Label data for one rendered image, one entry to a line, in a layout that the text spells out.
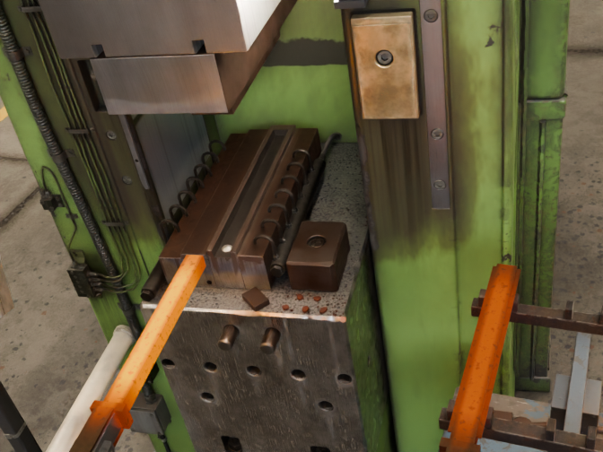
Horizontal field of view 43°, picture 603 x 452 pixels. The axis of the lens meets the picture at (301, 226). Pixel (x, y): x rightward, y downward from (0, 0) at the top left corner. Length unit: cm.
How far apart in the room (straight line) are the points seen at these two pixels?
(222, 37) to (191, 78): 9
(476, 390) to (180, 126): 87
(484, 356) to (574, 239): 184
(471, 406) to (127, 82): 67
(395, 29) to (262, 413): 77
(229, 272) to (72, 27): 48
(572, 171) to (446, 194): 191
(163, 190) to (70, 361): 132
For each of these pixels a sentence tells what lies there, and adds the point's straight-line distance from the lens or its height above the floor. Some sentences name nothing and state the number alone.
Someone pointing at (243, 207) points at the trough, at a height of 99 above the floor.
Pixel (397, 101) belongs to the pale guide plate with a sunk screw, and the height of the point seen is 122.
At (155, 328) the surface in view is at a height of 107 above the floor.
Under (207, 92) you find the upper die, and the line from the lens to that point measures 113.
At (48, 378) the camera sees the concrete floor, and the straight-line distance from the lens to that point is 273.
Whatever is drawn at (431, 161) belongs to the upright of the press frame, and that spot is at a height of 109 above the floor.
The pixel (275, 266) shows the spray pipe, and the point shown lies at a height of 96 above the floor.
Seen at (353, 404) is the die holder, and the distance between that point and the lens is 143.
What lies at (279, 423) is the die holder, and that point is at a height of 62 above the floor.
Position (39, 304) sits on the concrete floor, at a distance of 304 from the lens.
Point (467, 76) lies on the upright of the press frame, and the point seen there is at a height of 124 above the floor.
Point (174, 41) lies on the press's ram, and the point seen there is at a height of 139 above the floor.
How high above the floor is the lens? 179
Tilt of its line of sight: 37 degrees down
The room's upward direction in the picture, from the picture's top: 11 degrees counter-clockwise
